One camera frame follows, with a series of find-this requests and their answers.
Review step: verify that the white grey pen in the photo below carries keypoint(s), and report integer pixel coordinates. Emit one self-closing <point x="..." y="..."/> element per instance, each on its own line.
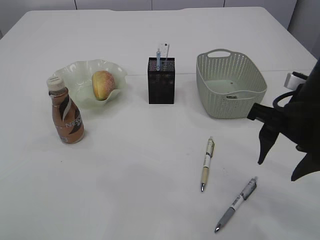
<point x="243" y="196"/>

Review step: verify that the blue grey pen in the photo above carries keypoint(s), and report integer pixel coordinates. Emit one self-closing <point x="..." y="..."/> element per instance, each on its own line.
<point x="158" y="59"/>

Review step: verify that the pale green plastic basket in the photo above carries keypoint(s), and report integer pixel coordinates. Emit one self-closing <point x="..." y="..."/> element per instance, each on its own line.
<point x="220" y="73"/>

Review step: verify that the sugared bread roll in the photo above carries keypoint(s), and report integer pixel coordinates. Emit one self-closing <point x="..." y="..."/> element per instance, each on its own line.
<point x="103" y="83"/>

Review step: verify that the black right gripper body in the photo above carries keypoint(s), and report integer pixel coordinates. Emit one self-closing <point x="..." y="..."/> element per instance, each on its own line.
<point x="295" y="114"/>

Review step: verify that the beige pen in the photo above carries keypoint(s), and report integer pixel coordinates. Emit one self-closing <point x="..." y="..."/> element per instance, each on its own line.
<point x="206" y="164"/>

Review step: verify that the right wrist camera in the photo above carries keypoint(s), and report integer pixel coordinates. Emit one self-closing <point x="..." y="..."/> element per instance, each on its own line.
<point x="294" y="79"/>

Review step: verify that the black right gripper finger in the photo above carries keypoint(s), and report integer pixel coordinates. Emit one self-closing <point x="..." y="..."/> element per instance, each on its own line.
<point x="267" y="138"/>
<point x="309" y="164"/>

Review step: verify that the blue grey paper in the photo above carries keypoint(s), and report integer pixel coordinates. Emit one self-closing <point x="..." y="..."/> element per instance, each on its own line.
<point x="231" y="96"/>

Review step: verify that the black mesh pen holder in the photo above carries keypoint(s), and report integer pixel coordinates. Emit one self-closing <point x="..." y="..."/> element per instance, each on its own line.
<point x="161" y="84"/>

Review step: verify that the pale green glass plate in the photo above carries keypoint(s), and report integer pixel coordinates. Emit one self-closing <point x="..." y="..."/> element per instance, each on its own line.
<point x="77" y="77"/>

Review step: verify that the transparent plastic ruler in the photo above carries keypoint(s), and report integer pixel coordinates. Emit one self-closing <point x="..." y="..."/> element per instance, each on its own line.
<point x="164" y="50"/>

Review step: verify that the brown coffee bottle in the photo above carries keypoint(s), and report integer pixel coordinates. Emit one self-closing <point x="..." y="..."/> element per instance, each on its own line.
<point x="65" y="113"/>

